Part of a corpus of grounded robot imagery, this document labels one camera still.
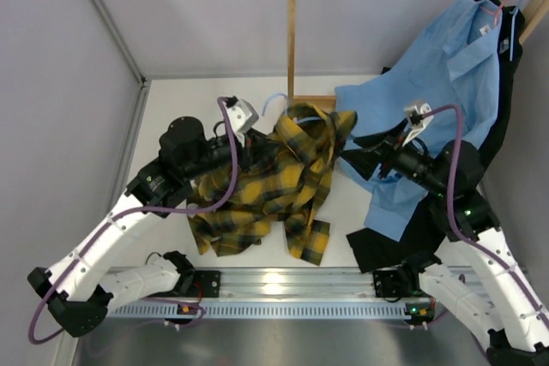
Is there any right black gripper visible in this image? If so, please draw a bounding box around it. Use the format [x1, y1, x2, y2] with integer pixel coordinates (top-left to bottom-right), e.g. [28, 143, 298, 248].
[340, 118, 449, 197]

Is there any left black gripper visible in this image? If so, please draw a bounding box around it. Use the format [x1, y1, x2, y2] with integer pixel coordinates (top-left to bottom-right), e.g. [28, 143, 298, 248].
[183, 127, 280, 181]

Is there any yellow black plaid shirt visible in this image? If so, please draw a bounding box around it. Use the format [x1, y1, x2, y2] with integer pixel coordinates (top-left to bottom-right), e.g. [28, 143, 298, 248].
[188, 103, 358, 266]

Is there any light blue wire hanger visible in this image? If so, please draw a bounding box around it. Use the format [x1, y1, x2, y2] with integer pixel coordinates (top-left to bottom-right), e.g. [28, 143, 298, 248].
[261, 92, 331, 125]

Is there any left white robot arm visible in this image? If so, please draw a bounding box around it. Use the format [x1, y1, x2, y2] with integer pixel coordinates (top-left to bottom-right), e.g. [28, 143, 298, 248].
[27, 108, 258, 338]

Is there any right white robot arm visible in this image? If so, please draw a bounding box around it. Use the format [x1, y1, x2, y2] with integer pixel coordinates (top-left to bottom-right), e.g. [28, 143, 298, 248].
[341, 123, 548, 365]

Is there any light blue shirt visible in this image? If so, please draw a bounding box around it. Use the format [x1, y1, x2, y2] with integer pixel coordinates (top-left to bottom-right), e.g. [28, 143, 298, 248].
[335, 0, 502, 242]

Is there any black garment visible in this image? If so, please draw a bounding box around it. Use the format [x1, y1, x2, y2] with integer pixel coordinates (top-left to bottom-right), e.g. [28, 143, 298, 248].
[347, 6, 525, 273]

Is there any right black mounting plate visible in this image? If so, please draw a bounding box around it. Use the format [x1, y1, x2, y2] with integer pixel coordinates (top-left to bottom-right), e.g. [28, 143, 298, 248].
[372, 267, 426, 302]

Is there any black mounting plate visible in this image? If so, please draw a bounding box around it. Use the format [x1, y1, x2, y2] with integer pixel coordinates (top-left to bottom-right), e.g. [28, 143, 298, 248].
[172, 270, 221, 298]
[372, 267, 426, 302]

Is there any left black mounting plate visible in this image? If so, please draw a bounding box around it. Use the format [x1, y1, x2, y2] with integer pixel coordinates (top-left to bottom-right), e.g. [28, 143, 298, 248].
[172, 270, 221, 298]

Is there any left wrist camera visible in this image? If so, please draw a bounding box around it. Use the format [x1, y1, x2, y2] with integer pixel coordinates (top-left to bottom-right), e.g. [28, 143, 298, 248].
[225, 97, 259, 147]

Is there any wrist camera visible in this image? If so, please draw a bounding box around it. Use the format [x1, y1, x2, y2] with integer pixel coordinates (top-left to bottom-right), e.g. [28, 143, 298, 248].
[225, 97, 259, 147]
[403, 100, 433, 146]

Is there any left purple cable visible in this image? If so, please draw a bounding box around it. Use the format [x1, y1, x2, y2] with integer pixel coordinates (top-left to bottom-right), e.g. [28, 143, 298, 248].
[27, 95, 239, 346]

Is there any purple cable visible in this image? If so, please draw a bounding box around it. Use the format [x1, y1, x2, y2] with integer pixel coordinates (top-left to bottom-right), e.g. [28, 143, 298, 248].
[419, 104, 549, 324]
[27, 95, 239, 346]

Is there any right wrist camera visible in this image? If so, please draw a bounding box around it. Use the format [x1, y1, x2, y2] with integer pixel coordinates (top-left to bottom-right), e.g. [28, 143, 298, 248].
[403, 100, 433, 146]

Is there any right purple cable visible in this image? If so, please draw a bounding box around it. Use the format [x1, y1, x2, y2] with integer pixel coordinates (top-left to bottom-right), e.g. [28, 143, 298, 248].
[419, 104, 549, 324]

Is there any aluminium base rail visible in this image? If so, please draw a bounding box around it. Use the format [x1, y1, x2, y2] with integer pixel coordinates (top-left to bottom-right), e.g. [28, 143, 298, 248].
[68, 266, 533, 298]

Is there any slotted cable duct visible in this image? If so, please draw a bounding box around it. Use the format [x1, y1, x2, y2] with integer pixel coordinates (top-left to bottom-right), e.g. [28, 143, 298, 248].
[109, 299, 432, 320]

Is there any blue wire hanger right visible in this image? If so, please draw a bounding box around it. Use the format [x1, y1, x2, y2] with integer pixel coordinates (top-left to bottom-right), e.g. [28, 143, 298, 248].
[508, 0, 541, 62]

